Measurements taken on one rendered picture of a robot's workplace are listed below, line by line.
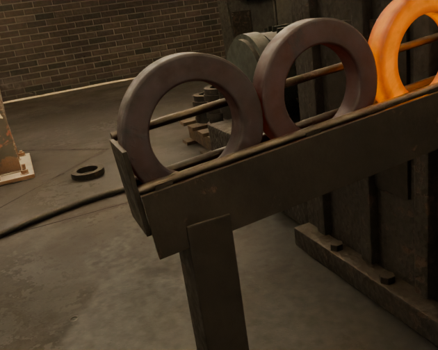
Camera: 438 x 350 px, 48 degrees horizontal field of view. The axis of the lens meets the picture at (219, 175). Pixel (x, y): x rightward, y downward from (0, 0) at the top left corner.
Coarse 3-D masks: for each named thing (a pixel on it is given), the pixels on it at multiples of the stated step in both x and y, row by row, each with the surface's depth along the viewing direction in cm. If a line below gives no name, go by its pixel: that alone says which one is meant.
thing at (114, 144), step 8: (112, 144) 60; (120, 152) 56; (120, 160) 58; (128, 160) 55; (120, 168) 60; (128, 168) 55; (120, 176) 63; (128, 176) 56; (128, 184) 58; (136, 184) 56; (128, 192) 61; (136, 192) 56; (128, 200) 63; (136, 200) 57; (136, 208) 59; (136, 216) 61; (144, 216) 58; (144, 224) 58; (144, 232) 59
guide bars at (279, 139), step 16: (400, 96) 68; (416, 96) 69; (352, 112) 66; (368, 112) 67; (304, 128) 64; (320, 128) 64; (256, 144) 62; (272, 144) 62; (224, 160) 60; (176, 176) 58; (192, 176) 59; (144, 192) 57; (144, 208) 57
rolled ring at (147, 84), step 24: (144, 72) 57; (168, 72) 56; (192, 72) 58; (216, 72) 59; (240, 72) 60; (144, 96) 56; (240, 96) 61; (120, 120) 57; (144, 120) 57; (240, 120) 62; (120, 144) 58; (144, 144) 58; (240, 144) 63; (144, 168) 58; (168, 168) 62
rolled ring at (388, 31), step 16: (400, 0) 68; (416, 0) 67; (432, 0) 69; (384, 16) 68; (400, 16) 67; (416, 16) 68; (432, 16) 72; (384, 32) 67; (400, 32) 68; (384, 48) 67; (384, 64) 68; (384, 80) 68; (400, 80) 70; (384, 96) 70
